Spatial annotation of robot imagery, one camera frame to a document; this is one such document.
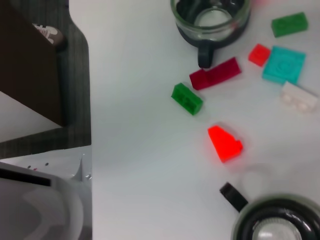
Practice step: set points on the small red flat brick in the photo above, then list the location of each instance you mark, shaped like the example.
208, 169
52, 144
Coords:
259, 54

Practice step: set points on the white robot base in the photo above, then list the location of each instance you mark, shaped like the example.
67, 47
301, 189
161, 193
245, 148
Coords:
37, 212

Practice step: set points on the glass teacup black sleeve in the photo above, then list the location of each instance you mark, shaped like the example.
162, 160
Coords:
205, 55
233, 196

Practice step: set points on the white studded brick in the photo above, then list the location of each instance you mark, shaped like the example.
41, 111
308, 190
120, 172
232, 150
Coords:
298, 97

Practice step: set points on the green thick brick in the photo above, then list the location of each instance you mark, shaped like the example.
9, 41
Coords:
187, 99

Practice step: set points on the teal square plate brick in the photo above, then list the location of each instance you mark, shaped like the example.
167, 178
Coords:
284, 65

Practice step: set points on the bright red sloped brick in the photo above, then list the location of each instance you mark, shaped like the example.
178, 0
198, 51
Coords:
225, 143

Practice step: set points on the dark red long brick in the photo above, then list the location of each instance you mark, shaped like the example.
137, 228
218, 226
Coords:
215, 73

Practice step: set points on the dark brown board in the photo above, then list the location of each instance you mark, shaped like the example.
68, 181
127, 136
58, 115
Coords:
25, 62

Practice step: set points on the green flat brick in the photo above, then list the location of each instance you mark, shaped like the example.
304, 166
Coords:
290, 24

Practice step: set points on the white sneaker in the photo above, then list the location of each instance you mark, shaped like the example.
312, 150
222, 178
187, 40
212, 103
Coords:
48, 32

